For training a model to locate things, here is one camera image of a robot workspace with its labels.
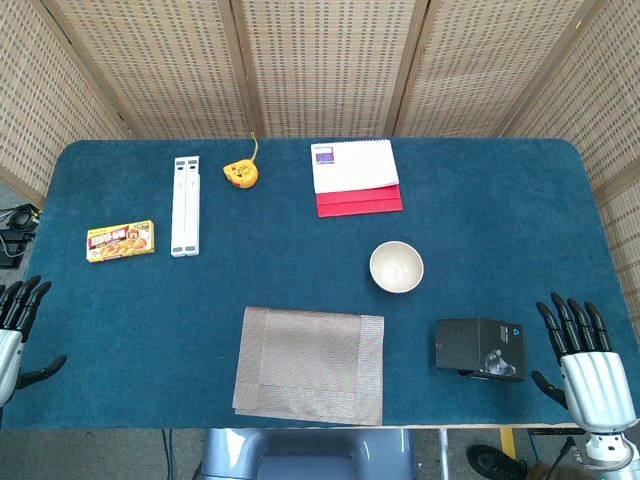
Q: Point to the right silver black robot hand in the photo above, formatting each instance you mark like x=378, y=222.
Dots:
x=597, y=390

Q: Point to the white folding stand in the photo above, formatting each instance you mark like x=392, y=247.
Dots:
x=185, y=210

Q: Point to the gray woven placemat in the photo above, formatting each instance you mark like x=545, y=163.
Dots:
x=310, y=365

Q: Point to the white red desk calendar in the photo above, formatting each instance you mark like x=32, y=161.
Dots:
x=357, y=172

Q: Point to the black shoe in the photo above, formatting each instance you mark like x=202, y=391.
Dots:
x=492, y=462

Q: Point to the blue-gray robot torso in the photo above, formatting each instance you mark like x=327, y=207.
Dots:
x=310, y=455

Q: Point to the woven bamboo screen panel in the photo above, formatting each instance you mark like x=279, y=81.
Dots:
x=325, y=65
x=475, y=65
x=30, y=100
x=600, y=100
x=150, y=65

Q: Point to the yellow tape measure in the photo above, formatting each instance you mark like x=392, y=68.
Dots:
x=240, y=175

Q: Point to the black cardboard box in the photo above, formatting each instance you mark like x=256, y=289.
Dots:
x=470, y=345

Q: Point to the metal table leg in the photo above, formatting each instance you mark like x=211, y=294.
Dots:
x=443, y=455

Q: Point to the yellow curry roux box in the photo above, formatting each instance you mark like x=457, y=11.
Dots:
x=120, y=242

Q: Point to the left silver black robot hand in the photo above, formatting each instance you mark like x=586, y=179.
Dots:
x=11, y=340

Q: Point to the white bowl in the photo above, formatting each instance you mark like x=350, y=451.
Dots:
x=396, y=267

